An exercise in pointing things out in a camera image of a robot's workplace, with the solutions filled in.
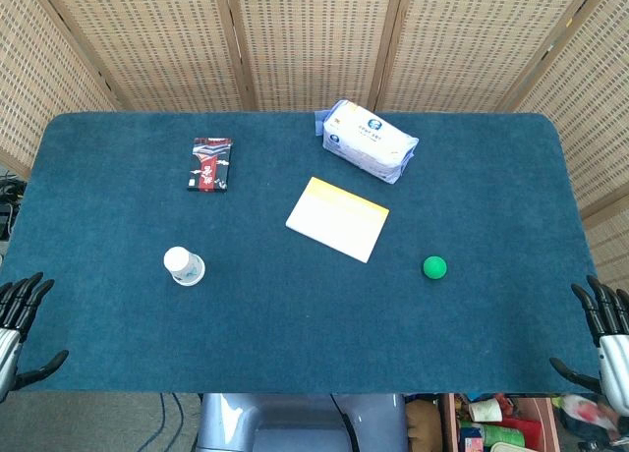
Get white red plastic bag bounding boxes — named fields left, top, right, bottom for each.
left=559, top=394, right=621, bottom=438

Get white yellow notepad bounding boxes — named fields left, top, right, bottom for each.
left=285, top=176, right=391, bottom=264

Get brown plush toy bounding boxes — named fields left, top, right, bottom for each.
left=405, top=396, right=442, bottom=452

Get green ball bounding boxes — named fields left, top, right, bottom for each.
left=422, top=254, right=449, bottom=280

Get plain white paper cup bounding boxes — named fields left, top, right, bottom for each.
left=162, top=246, right=203, bottom=281

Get green can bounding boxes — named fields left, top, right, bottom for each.
left=483, top=423, right=527, bottom=446

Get woven bamboo folding screen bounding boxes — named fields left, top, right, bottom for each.
left=0, top=0, right=629, bottom=296

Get black devices and cables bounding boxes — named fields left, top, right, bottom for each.
left=0, top=172, right=27, bottom=241

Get pink storage crate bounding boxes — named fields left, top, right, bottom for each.
left=439, top=392, right=562, bottom=452

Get white blue tissue pack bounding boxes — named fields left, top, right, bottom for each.
left=314, top=98, right=421, bottom=186

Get dark blue table mat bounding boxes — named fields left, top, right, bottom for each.
left=0, top=111, right=599, bottom=395

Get blue floor cable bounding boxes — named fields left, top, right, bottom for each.
left=157, top=392, right=187, bottom=452

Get grey blue robot torso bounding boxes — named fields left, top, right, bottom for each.
left=195, top=392, right=410, bottom=452

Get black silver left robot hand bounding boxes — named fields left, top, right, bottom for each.
left=0, top=271, right=70, bottom=402

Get black cable on torso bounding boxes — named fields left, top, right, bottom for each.
left=330, top=394, right=356, bottom=452

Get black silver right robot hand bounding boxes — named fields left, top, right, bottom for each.
left=548, top=274, right=629, bottom=409

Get black red snack packet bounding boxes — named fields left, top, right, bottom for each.
left=186, top=137, right=234, bottom=195

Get red flat packet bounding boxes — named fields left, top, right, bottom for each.
left=499, top=416, right=544, bottom=444

